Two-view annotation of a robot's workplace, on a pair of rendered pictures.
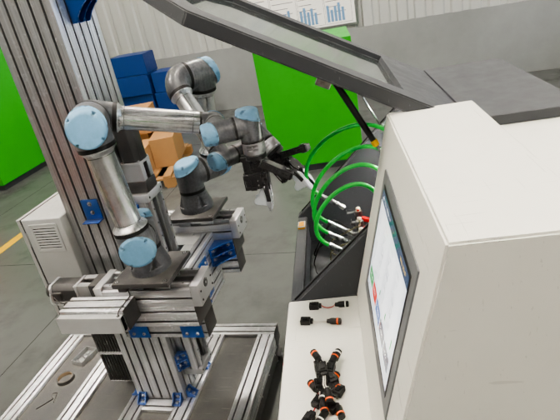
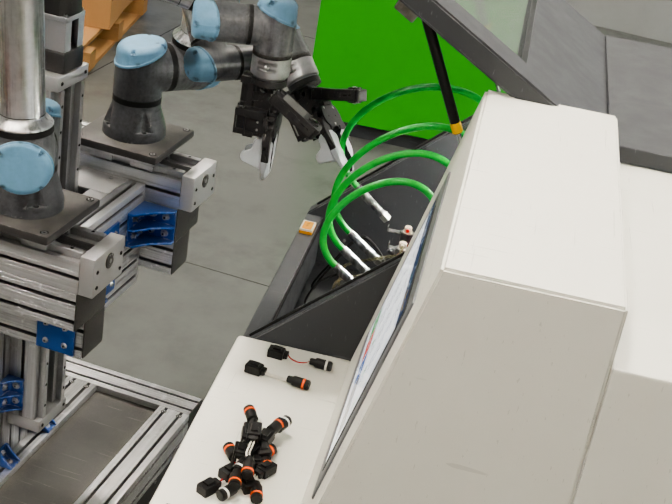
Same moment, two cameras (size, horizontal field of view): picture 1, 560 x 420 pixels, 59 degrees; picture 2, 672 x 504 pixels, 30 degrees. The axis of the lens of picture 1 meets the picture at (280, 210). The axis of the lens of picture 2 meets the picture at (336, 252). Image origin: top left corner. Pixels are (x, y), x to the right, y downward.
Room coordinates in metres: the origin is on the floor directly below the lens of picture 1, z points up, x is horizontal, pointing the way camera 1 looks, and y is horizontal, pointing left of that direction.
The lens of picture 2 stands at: (-0.70, -0.04, 2.19)
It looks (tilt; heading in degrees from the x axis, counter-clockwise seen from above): 26 degrees down; 357
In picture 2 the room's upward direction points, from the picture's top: 10 degrees clockwise
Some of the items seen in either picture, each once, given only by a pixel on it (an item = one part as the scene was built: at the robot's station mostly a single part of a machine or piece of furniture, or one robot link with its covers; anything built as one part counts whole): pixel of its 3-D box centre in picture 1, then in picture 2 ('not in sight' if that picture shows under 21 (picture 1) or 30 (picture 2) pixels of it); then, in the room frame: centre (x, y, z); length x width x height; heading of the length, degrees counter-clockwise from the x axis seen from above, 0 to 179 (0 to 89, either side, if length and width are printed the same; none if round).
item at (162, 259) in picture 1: (147, 255); (27, 181); (1.64, 0.51, 1.09); 0.15 x 0.15 x 0.10
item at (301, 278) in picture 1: (303, 270); (282, 302); (1.68, -0.05, 0.87); 0.62 x 0.04 x 0.16; 171
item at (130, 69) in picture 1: (158, 90); not in sight; (8.17, 1.53, 0.61); 1.26 x 0.48 x 1.22; 74
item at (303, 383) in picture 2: (320, 320); (277, 375); (1.20, -0.06, 0.99); 0.12 x 0.02 x 0.02; 72
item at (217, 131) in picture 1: (217, 131); (221, 18); (1.58, 0.15, 1.51); 0.11 x 0.11 x 0.08; 9
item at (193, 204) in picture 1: (194, 197); (135, 112); (2.11, 0.37, 1.09); 0.15 x 0.15 x 0.10
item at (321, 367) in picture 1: (322, 381); (247, 448); (0.94, -0.02, 1.01); 0.23 x 0.11 x 0.06; 171
